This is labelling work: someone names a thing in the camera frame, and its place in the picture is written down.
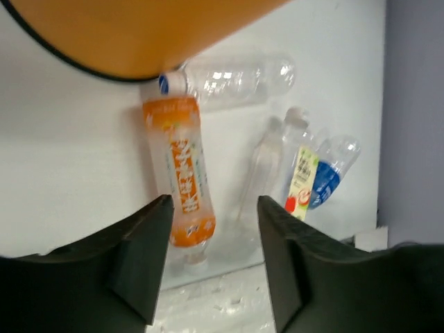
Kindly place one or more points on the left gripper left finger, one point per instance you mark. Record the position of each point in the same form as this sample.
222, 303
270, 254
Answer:
106, 282

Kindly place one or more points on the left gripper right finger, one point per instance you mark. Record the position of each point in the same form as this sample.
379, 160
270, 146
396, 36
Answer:
319, 284

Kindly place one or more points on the orange label bottle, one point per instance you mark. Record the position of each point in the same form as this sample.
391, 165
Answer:
175, 143

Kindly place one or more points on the orange cylindrical bin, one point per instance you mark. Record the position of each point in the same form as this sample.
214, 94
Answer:
132, 41

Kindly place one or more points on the blue label bottle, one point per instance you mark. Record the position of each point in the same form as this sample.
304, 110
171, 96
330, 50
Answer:
336, 155

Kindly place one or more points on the clear unlabelled bottle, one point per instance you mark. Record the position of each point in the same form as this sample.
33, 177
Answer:
232, 80

